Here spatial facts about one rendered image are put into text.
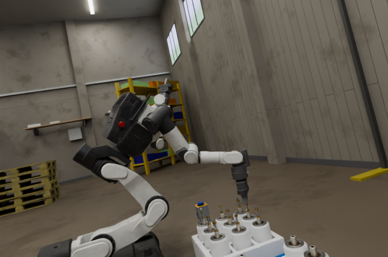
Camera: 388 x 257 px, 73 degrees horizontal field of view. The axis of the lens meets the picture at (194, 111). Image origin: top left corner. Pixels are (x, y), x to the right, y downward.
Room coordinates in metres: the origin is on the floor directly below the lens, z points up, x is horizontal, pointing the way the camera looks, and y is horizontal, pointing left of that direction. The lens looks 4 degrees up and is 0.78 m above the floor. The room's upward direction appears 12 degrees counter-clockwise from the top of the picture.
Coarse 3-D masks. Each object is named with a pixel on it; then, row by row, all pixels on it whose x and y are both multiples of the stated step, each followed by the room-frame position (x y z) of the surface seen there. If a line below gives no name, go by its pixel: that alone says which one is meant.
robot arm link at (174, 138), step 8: (176, 128) 1.45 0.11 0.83; (168, 136) 1.44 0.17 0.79; (176, 136) 1.44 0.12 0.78; (176, 144) 1.45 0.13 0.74; (184, 144) 1.47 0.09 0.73; (176, 152) 1.47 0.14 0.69; (184, 152) 1.46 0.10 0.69; (192, 152) 1.45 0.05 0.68; (184, 160) 1.48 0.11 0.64; (192, 160) 1.46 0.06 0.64
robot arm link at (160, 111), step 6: (162, 108) 1.42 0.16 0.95; (150, 114) 1.39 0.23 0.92; (156, 114) 1.39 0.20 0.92; (162, 114) 1.40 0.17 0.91; (168, 114) 1.43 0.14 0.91; (156, 120) 1.37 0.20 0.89; (162, 120) 1.40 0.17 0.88; (168, 120) 1.42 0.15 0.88; (162, 126) 1.41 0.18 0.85; (168, 126) 1.42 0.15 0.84; (174, 126) 1.44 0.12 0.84; (162, 132) 1.44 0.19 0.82; (168, 132) 1.43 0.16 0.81
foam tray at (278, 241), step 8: (272, 232) 1.44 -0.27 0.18; (192, 240) 1.62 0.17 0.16; (272, 240) 1.35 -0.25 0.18; (280, 240) 1.35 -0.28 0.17; (200, 248) 1.44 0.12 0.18; (232, 248) 1.36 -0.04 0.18; (248, 248) 1.32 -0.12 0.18; (256, 248) 1.32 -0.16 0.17; (264, 248) 1.33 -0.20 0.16; (272, 248) 1.34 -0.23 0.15; (280, 248) 1.35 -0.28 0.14; (200, 256) 1.47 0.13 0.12; (208, 256) 1.33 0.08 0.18; (224, 256) 1.30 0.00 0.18; (232, 256) 1.29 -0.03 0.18; (248, 256) 1.31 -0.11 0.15; (256, 256) 1.32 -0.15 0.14; (264, 256) 1.33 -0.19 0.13; (272, 256) 1.34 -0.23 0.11
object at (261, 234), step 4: (268, 224) 1.39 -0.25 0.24; (252, 228) 1.39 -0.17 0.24; (256, 228) 1.38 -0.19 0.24; (260, 228) 1.37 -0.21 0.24; (264, 228) 1.37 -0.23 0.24; (268, 228) 1.38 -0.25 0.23; (252, 232) 1.41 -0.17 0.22; (256, 232) 1.38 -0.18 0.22; (260, 232) 1.37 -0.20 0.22; (264, 232) 1.37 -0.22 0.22; (268, 232) 1.38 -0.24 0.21; (256, 236) 1.38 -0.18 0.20; (260, 236) 1.37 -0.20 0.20; (264, 236) 1.37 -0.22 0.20; (268, 236) 1.37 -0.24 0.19; (256, 240) 1.39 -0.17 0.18; (260, 240) 1.37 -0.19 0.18; (264, 240) 1.37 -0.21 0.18
